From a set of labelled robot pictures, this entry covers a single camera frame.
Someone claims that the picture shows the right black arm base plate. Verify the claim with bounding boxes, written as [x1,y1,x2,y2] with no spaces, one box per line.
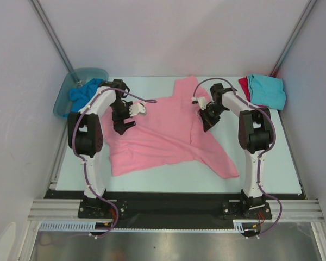
[221,201,273,220]

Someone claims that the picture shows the crumpled blue t shirt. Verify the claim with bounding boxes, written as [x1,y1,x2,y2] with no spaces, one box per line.
[68,78,103,112]

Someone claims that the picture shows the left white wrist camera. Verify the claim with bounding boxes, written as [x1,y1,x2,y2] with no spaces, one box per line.
[129,102,146,117]

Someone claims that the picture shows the left aluminium corner post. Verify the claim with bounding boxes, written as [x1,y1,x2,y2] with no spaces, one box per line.
[29,0,74,72]

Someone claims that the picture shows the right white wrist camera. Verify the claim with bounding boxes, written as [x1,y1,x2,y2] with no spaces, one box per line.
[192,96,208,110]

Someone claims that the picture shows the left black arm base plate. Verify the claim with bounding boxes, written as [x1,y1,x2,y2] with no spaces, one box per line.
[77,198,127,219]

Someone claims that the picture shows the aluminium front rail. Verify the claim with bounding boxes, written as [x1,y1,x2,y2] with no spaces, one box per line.
[28,199,324,222]

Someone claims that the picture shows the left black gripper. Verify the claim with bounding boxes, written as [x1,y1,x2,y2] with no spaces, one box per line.
[110,100,136,135]

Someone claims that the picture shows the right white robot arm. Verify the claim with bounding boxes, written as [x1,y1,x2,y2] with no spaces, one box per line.
[192,83,276,218]

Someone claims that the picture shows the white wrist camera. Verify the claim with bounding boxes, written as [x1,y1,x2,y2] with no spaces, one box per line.
[192,96,208,110]
[129,102,146,117]

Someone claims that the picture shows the slotted cable duct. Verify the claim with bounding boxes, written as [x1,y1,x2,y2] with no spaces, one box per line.
[40,220,260,233]

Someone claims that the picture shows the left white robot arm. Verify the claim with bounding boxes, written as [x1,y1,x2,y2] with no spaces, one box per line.
[67,79,145,218]

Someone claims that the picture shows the folded light blue t shirt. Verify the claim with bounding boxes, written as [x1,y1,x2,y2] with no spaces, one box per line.
[247,74,286,110]

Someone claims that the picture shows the translucent blue plastic bin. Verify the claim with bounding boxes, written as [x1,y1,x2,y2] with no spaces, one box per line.
[53,67,109,120]

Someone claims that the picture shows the pink t shirt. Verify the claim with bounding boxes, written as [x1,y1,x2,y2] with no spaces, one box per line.
[102,76,239,178]

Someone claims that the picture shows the aluminium corner post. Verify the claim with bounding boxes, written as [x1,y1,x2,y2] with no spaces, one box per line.
[270,0,319,77]
[29,0,74,72]

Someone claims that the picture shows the right aluminium corner post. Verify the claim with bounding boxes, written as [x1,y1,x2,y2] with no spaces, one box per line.
[270,0,319,77]

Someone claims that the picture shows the folded red t shirt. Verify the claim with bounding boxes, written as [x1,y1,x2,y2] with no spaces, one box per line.
[238,76,266,102]

